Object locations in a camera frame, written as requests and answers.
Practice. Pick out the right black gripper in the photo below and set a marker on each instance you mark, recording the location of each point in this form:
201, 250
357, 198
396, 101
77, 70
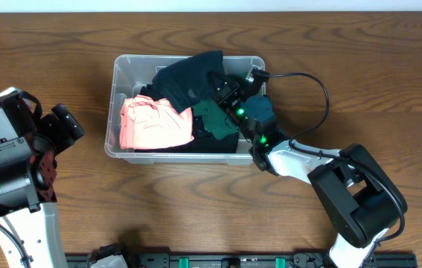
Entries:
224, 94

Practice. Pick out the pink garment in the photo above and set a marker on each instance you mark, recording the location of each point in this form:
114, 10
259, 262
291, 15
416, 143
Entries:
148, 124

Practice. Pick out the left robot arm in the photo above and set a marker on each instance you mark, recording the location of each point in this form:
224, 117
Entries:
29, 145

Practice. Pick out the clear plastic storage container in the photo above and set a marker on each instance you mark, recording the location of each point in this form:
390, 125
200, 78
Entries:
131, 73

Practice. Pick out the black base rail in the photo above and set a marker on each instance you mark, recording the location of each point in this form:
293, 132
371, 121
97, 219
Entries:
117, 255

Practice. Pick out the dark navy garment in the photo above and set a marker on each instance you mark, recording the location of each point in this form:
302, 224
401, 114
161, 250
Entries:
188, 81

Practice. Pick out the dark green garment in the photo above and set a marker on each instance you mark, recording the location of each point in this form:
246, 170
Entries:
215, 121

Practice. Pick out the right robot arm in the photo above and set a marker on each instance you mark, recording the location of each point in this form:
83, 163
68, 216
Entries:
363, 204

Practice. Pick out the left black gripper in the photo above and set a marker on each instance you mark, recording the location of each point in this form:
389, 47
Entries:
66, 121

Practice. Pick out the large black garment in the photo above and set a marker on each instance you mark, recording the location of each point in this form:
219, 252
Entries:
203, 142

